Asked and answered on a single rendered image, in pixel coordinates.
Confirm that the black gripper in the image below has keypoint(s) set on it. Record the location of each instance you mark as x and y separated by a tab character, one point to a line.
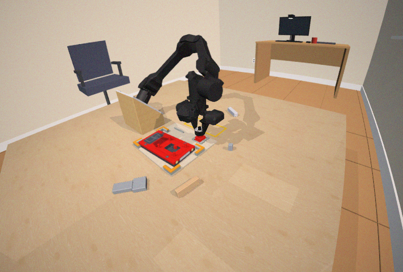
209	117

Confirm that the black wheel with grey hub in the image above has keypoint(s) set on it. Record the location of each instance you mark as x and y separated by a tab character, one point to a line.
198	132

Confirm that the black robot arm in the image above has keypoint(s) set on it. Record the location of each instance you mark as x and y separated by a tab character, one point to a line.
209	86

